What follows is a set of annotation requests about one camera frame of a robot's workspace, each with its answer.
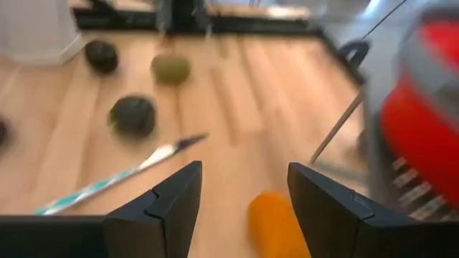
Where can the orange fruit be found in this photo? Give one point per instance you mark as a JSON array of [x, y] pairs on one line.
[[272, 225]]

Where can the red collapsible bowl grey rim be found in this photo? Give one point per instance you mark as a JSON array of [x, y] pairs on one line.
[[423, 125]]

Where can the dark round fruit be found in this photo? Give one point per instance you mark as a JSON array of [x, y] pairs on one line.
[[101, 56]]

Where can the black aluminium rig frame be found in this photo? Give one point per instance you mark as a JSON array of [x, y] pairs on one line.
[[251, 25]]

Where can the white teal toothbrush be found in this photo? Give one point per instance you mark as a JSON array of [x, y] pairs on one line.
[[157, 155]]

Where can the dark wrinkled avocado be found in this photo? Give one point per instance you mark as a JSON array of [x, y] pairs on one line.
[[132, 116]]

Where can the grey perforated metal stand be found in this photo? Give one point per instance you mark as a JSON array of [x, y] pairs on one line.
[[412, 193]]

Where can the white plant pot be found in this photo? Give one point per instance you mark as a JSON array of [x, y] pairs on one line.
[[36, 32]]

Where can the green-brown kiwi fruit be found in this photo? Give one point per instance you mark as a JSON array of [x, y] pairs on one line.
[[170, 70]]

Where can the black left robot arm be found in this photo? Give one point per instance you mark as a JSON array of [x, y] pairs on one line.
[[183, 14]]

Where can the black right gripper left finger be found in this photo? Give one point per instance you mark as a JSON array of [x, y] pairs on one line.
[[154, 222]]

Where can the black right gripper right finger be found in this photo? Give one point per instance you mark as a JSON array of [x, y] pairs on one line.
[[333, 222]]

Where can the dark brown wrinkled fruit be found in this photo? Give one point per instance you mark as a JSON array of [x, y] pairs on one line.
[[3, 132]]

